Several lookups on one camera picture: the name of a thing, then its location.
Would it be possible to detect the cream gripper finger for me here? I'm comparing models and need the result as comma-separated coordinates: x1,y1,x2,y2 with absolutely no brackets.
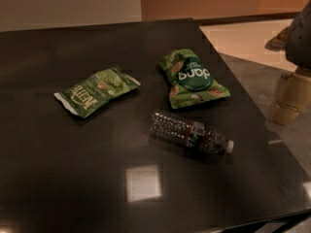
270,66,311,125

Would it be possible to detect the green Kettle chips bag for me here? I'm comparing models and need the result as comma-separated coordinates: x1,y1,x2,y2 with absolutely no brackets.
54,66,141,118

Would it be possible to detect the green Dang snack bag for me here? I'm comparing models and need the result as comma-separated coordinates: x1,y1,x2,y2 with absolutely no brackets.
159,49,230,110

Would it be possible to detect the clear plastic water bottle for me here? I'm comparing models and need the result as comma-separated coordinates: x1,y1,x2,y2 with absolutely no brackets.
150,110,234,154

